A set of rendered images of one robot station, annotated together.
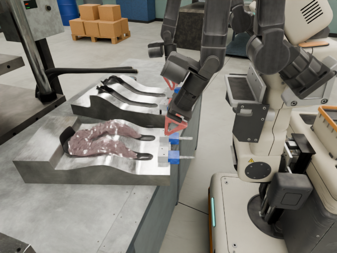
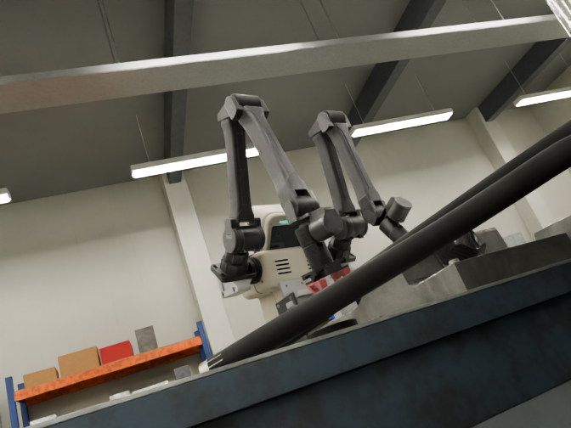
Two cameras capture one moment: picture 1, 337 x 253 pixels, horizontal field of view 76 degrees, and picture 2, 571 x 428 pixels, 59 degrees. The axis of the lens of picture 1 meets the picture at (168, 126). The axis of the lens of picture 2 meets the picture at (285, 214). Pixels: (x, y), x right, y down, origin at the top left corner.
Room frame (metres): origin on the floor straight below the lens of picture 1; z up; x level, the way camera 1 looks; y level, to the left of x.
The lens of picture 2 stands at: (1.88, 0.77, 0.75)
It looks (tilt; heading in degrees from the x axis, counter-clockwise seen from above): 20 degrees up; 224
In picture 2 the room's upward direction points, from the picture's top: 21 degrees counter-clockwise
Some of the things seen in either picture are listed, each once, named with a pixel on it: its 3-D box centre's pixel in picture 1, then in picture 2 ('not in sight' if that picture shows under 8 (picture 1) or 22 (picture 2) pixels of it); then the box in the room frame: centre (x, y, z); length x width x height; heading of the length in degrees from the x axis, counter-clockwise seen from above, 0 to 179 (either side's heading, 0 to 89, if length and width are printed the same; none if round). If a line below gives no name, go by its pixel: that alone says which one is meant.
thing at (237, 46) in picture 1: (250, 24); not in sight; (5.06, -1.76, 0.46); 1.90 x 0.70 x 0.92; 154
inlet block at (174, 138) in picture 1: (176, 138); not in sight; (0.67, -0.03, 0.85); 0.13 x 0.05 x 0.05; 89
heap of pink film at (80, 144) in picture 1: (103, 137); not in sight; (0.63, 0.24, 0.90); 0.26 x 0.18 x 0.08; 89
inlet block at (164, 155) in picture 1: (176, 157); not in sight; (0.57, -0.03, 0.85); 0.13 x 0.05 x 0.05; 89
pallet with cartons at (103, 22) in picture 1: (100, 22); not in sight; (5.85, 1.69, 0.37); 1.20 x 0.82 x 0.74; 72
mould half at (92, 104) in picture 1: (127, 98); (423, 292); (0.99, 0.21, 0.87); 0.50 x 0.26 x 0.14; 72
